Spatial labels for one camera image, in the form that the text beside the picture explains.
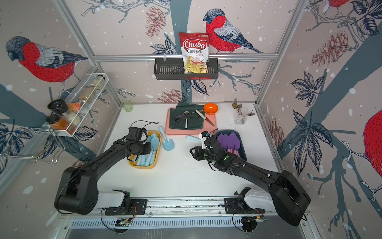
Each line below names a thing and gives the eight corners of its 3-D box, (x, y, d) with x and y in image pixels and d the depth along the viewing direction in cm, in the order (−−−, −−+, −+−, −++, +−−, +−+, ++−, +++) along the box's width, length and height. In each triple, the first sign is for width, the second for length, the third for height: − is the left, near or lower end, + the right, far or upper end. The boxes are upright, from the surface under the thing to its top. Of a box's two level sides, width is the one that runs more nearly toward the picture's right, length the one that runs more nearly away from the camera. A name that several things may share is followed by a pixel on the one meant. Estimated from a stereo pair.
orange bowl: (204, 115, 114) (204, 111, 110) (203, 106, 119) (203, 102, 116) (217, 115, 114) (218, 111, 110) (216, 106, 119) (217, 102, 116)
